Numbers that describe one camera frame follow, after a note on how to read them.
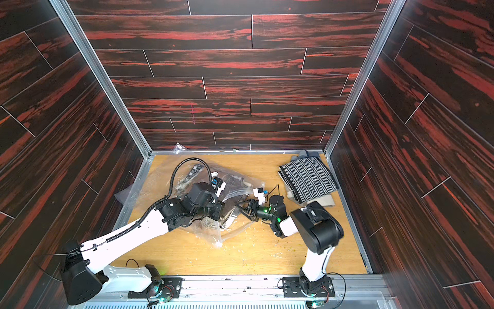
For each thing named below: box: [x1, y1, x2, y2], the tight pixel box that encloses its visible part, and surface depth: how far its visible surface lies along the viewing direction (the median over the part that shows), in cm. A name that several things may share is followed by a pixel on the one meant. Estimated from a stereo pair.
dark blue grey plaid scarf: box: [290, 149, 321, 162], surface depth 118 cm
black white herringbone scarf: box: [279, 156, 339, 205], surface depth 101 cm
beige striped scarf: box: [285, 185, 336, 207], surface depth 97 cm
